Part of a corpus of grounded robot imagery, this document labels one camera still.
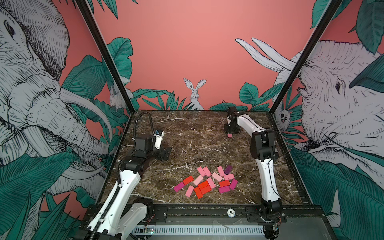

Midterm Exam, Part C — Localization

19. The pink block right horizontal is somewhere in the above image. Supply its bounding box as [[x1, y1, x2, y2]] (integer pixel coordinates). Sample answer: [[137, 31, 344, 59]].
[[224, 174, 235, 181]]

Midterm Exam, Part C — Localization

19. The pink block beside red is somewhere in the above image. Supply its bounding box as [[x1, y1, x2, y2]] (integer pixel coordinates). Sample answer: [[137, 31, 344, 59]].
[[207, 178, 216, 189]]

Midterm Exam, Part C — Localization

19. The black frame post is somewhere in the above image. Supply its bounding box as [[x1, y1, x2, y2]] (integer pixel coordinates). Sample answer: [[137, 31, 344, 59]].
[[75, 0, 135, 114], [269, 0, 342, 115]]

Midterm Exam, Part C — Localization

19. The magenta block far left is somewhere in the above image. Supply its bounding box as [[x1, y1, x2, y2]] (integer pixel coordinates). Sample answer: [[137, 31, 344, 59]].
[[174, 182, 185, 193]]

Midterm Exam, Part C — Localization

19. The dark purple block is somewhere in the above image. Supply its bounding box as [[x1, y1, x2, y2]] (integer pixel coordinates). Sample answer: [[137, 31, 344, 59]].
[[224, 165, 233, 175]]

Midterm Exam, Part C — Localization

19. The black right frame post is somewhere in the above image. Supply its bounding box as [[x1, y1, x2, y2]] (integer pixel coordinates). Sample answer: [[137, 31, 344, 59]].
[[269, 0, 342, 115]]

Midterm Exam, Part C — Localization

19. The pink block top pair left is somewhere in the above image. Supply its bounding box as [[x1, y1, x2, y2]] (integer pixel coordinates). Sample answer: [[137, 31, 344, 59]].
[[197, 167, 206, 177]]

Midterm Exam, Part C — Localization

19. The red block upper left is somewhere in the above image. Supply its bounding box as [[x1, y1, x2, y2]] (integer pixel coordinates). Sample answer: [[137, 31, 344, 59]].
[[183, 176, 195, 186]]

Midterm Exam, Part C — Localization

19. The black front rail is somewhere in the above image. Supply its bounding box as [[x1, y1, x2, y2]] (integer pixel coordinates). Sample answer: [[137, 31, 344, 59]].
[[144, 204, 326, 225]]

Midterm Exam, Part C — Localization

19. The magenta block lower right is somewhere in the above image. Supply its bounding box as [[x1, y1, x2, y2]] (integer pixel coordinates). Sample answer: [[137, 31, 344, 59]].
[[219, 186, 231, 194]]

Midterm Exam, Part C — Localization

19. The red block bottom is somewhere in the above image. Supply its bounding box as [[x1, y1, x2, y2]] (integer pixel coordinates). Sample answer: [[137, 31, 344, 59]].
[[194, 187, 204, 199]]

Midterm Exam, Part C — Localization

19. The white slotted cable duct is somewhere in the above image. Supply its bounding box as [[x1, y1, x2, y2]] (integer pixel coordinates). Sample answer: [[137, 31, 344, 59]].
[[132, 225, 265, 236]]

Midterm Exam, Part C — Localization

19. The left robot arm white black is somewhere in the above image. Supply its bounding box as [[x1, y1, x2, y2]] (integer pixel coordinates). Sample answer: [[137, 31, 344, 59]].
[[74, 131, 172, 240]]

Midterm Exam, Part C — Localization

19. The pink block top pair right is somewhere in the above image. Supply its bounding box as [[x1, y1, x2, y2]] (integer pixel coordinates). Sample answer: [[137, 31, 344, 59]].
[[203, 167, 212, 177]]

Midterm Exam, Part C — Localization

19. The light pink block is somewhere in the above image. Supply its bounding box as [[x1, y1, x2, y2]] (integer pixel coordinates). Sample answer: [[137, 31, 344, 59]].
[[212, 173, 223, 182], [193, 176, 204, 186]]

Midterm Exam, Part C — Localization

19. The magenta block tilted right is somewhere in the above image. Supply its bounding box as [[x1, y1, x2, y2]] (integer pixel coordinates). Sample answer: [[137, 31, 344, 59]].
[[229, 179, 238, 190]]

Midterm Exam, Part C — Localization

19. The red block large center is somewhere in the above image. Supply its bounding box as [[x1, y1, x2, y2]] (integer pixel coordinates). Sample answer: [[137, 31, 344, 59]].
[[198, 181, 212, 195]]

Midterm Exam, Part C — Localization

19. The black left frame post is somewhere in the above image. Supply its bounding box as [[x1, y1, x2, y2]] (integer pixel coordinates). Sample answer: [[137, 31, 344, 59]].
[[75, 0, 135, 114]]

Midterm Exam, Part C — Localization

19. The pink block pair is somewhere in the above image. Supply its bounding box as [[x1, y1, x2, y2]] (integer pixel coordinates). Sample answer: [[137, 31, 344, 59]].
[[197, 167, 206, 177], [203, 167, 212, 177]]

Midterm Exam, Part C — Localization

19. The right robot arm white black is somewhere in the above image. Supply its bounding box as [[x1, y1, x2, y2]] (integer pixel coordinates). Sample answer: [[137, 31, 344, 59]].
[[224, 107, 283, 223]]

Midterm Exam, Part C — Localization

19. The red block right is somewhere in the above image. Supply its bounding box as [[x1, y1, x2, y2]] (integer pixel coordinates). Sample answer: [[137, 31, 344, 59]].
[[219, 180, 230, 188]]

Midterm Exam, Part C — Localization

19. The black corrugated cable hose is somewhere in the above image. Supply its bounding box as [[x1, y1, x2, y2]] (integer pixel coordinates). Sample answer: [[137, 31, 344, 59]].
[[133, 111, 156, 139]]

